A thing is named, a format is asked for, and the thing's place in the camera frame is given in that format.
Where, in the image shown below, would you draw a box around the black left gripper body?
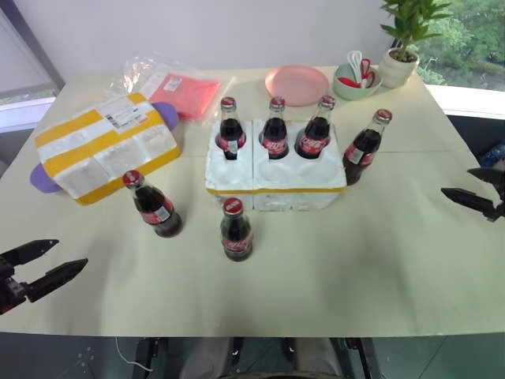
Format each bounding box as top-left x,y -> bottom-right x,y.
0,260 -> 31,316

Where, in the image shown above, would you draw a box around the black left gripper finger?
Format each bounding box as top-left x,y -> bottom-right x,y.
26,257 -> 89,304
0,238 -> 61,268

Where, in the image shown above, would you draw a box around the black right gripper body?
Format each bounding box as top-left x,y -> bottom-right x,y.
483,196 -> 505,223

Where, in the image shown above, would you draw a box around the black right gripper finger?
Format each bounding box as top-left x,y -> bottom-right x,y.
440,187 -> 495,216
466,167 -> 505,187

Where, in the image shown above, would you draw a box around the glass cola bottle red cap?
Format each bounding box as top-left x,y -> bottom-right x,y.
293,94 -> 338,160
121,170 -> 184,239
217,96 -> 248,161
219,197 -> 255,263
342,108 -> 394,187
260,96 -> 291,160

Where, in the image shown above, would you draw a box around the white yellow-taped foam package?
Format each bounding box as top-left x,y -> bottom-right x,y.
34,92 -> 182,207

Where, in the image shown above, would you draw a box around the white foam bottle tray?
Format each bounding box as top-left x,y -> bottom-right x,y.
204,117 -> 349,213

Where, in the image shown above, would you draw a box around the blue patterned object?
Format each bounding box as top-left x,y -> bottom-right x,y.
478,143 -> 505,167

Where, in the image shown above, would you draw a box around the purple plastic tray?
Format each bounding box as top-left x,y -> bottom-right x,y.
29,101 -> 179,194

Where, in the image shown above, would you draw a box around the white ribbed plant pot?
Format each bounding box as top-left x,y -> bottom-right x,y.
379,48 -> 421,89

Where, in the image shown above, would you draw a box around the pale green bowl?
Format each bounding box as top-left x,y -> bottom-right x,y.
333,63 -> 383,101

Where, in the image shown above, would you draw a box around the red and white scissors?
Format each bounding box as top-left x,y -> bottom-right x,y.
359,57 -> 378,88

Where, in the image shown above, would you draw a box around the green leafy plant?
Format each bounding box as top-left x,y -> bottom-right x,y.
380,0 -> 453,62

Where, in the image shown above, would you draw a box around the white whisk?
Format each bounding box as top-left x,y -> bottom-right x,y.
346,50 -> 366,86

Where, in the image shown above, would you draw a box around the clear plastic bag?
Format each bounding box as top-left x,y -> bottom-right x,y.
103,56 -> 238,124

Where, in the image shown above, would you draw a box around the pink round plate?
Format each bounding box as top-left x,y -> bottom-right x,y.
264,65 -> 331,107

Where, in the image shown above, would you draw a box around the pink folded cloth package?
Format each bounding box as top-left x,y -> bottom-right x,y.
147,71 -> 220,120

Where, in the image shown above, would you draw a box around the thin white cable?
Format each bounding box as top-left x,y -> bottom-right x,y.
114,336 -> 154,373

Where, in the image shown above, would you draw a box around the black metal frame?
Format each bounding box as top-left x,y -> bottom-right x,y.
135,336 -> 171,377
342,336 -> 380,379

